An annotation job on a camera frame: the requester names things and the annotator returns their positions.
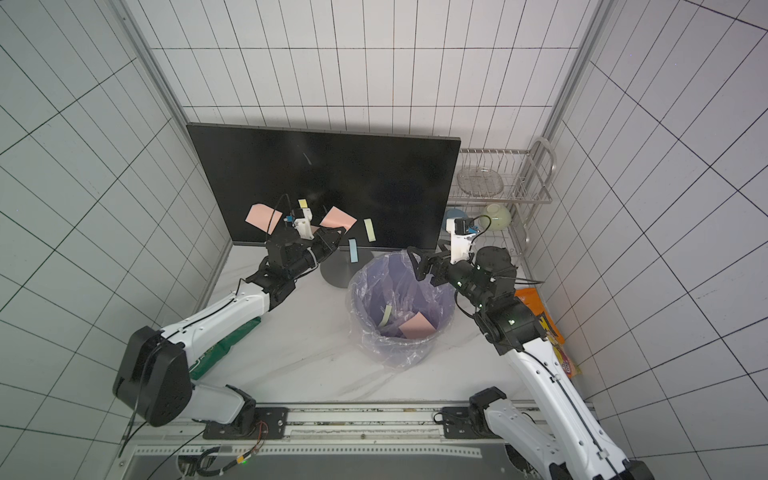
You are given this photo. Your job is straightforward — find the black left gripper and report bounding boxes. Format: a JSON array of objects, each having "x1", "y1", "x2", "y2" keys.
[{"x1": 289, "y1": 227, "x2": 347, "y2": 277}]

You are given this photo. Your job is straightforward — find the blue sticky flag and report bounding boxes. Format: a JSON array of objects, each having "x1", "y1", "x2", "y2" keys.
[{"x1": 348, "y1": 238, "x2": 359, "y2": 264}]

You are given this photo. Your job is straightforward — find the pink sticky note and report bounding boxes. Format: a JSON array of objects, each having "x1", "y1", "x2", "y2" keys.
[
  {"x1": 245, "y1": 203, "x2": 283, "y2": 235},
  {"x1": 399, "y1": 313, "x2": 436, "y2": 340},
  {"x1": 320, "y1": 207, "x2": 357, "y2": 231}
]

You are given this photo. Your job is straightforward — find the yellow-green sticky flag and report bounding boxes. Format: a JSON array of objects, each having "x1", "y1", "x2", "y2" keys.
[{"x1": 364, "y1": 218, "x2": 376, "y2": 243}]

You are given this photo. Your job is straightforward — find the green narrow sticky flag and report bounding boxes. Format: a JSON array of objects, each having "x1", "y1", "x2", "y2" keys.
[{"x1": 378, "y1": 303, "x2": 393, "y2": 329}]

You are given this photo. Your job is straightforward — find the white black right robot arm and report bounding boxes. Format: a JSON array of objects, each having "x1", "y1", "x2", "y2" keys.
[{"x1": 407, "y1": 247, "x2": 653, "y2": 479}]

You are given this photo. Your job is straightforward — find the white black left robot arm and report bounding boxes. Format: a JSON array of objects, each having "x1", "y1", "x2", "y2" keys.
[{"x1": 112, "y1": 227, "x2": 346, "y2": 438}]

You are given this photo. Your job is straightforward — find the grey round monitor stand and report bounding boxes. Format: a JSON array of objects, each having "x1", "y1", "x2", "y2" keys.
[{"x1": 320, "y1": 250, "x2": 374, "y2": 289}]

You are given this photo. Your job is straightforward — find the black computer monitor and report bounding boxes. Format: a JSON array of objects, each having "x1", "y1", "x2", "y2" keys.
[{"x1": 187, "y1": 123, "x2": 461, "y2": 250}]

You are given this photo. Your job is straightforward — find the blue bowl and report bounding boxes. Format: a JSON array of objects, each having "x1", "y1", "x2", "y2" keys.
[{"x1": 443, "y1": 208, "x2": 468, "y2": 224}]

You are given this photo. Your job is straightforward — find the purple bin with plastic liner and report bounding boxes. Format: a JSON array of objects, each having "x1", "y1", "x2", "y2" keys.
[{"x1": 346, "y1": 250, "x2": 456, "y2": 370}]

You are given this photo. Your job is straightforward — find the light green bowl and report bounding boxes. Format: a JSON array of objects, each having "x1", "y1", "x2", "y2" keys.
[{"x1": 480, "y1": 203, "x2": 512, "y2": 232}]

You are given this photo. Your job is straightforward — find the glass dish on rack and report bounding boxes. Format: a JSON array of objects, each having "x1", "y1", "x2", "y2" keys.
[{"x1": 457, "y1": 166, "x2": 504, "y2": 198}]

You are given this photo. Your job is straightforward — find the orange candy bag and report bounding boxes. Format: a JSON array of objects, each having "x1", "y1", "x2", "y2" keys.
[{"x1": 515, "y1": 287, "x2": 581, "y2": 379}]

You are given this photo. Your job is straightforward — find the steel dish rack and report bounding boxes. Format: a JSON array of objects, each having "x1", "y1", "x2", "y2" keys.
[{"x1": 447, "y1": 137, "x2": 558, "y2": 253}]

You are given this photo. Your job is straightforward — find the green snack bag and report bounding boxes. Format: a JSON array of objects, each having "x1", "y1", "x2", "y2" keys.
[{"x1": 189, "y1": 317, "x2": 261, "y2": 380}]

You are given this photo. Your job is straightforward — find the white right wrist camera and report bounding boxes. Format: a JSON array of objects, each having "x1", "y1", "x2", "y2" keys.
[{"x1": 446, "y1": 217, "x2": 480, "y2": 264}]

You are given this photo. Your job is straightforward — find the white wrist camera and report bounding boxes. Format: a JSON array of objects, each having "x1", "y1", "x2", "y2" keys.
[
  {"x1": 446, "y1": 217, "x2": 480, "y2": 264},
  {"x1": 285, "y1": 207, "x2": 314, "y2": 240}
]

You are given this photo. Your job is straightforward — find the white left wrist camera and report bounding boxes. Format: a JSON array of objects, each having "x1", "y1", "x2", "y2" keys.
[{"x1": 285, "y1": 207, "x2": 314, "y2": 240}]

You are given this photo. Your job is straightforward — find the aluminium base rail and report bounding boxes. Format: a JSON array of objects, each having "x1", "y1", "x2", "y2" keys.
[{"x1": 106, "y1": 402, "x2": 542, "y2": 479}]

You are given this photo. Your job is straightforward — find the black cable under rail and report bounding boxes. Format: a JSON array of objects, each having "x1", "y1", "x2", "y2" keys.
[{"x1": 176, "y1": 419, "x2": 271, "y2": 478}]

